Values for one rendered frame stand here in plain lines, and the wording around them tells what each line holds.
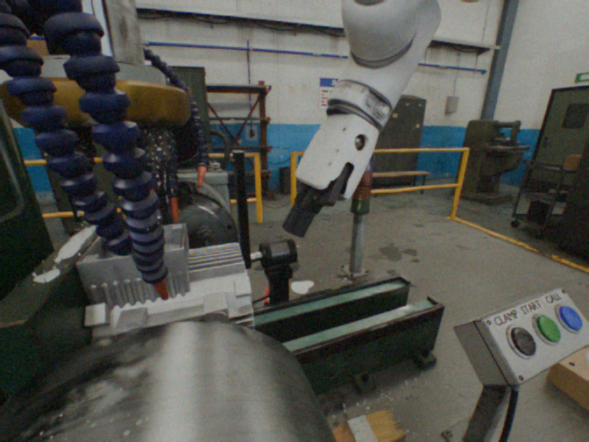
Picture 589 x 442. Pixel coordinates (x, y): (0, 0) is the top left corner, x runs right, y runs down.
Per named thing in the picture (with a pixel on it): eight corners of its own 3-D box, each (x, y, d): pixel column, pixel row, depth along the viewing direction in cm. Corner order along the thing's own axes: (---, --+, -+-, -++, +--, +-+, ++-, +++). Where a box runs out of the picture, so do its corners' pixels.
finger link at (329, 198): (351, 196, 29) (320, 213, 34) (351, 147, 33) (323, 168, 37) (344, 192, 29) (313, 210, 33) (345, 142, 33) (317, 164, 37)
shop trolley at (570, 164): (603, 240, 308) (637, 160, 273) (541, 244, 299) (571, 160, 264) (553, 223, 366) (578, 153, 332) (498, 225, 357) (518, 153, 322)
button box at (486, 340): (481, 387, 30) (523, 387, 25) (450, 326, 33) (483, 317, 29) (560, 344, 35) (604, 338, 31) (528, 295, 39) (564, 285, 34)
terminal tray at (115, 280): (91, 315, 31) (74, 265, 29) (113, 273, 41) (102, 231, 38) (191, 295, 35) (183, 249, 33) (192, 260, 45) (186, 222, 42)
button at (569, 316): (560, 334, 31) (576, 332, 30) (544, 311, 33) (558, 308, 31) (572, 328, 32) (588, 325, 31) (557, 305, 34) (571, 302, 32)
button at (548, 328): (537, 346, 30) (553, 345, 28) (521, 321, 31) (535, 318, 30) (551, 339, 31) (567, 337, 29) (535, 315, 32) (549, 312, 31)
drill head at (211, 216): (127, 324, 52) (95, 207, 43) (152, 244, 88) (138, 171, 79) (248, 298, 60) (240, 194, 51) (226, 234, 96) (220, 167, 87)
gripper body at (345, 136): (399, 130, 32) (354, 209, 33) (353, 129, 41) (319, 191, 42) (357, 94, 28) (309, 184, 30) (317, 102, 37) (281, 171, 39)
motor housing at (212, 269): (114, 427, 33) (67, 312, 26) (138, 330, 50) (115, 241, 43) (260, 382, 39) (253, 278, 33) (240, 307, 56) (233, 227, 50)
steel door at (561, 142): (583, 200, 487) (631, 67, 406) (579, 201, 484) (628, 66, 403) (525, 188, 585) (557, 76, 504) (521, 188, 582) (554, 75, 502)
